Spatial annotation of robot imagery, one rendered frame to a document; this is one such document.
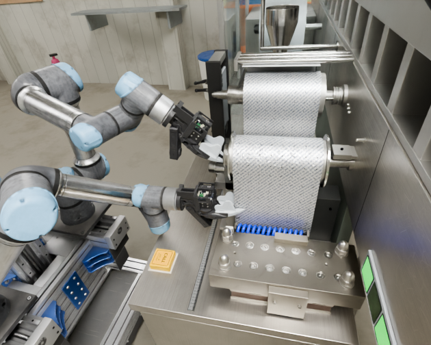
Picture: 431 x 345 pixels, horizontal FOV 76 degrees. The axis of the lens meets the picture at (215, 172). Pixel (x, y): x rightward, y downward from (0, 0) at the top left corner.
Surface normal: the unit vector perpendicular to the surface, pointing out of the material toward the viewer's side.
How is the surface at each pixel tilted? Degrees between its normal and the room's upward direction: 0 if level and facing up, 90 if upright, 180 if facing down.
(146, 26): 90
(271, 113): 92
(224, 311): 0
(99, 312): 0
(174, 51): 90
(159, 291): 0
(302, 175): 90
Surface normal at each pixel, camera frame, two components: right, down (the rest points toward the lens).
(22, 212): 0.63, 0.36
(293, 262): -0.07, -0.79
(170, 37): -0.27, 0.61
